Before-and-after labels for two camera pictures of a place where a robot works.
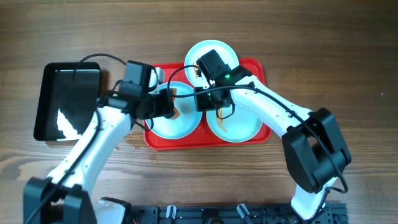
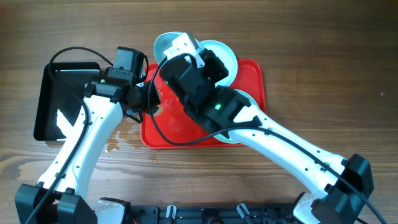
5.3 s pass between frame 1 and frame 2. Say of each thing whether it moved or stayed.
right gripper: moved
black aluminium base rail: stayed
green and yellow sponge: moved
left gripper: moved
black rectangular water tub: stayed
